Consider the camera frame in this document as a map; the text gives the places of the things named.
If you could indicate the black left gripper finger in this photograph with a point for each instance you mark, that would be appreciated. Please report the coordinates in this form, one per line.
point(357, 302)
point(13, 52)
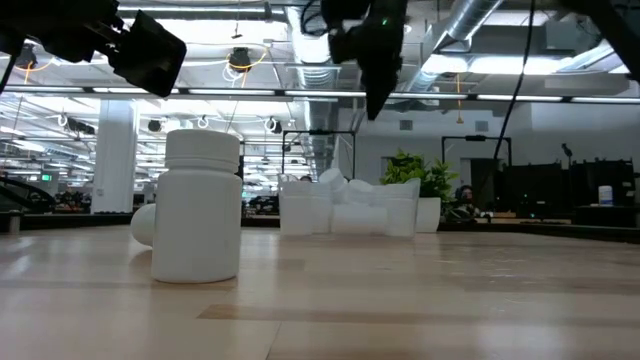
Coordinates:
point(150, 55)

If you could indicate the green plant in white pot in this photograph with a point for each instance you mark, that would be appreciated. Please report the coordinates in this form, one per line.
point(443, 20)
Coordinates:
point(430, 215)

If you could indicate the white building column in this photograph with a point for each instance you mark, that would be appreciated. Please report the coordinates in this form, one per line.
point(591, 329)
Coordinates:
point(115, 160)

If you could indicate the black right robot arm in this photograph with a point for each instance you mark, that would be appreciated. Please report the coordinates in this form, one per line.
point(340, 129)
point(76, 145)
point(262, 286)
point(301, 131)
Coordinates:
point(620, 30)

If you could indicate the person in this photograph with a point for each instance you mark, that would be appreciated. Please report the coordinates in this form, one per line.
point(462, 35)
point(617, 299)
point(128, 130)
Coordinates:
point(465, 196)

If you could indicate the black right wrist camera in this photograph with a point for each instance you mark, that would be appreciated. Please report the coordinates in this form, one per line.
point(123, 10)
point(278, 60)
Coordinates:
point(342, 47)

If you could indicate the long ceiling light strip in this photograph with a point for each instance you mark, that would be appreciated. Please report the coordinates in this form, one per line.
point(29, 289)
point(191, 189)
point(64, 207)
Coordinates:
point(225, 92)

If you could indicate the clear plastic basket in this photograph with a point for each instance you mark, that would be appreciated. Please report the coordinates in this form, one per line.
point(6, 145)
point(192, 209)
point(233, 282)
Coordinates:
point(415, 190)

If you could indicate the black partition panel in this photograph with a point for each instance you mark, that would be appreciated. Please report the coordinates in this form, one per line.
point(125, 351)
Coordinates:
point(530, 182)
point(590, 185)

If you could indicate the small white container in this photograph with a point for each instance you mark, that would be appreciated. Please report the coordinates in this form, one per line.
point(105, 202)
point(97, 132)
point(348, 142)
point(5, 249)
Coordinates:
point(605, 196)

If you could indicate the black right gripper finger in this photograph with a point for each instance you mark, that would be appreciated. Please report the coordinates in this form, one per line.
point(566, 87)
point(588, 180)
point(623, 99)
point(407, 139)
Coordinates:
point(380, 87)

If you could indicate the silver ventilation duct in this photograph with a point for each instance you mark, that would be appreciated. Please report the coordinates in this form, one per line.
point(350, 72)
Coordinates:
point(470, 15)
point(315, 80)

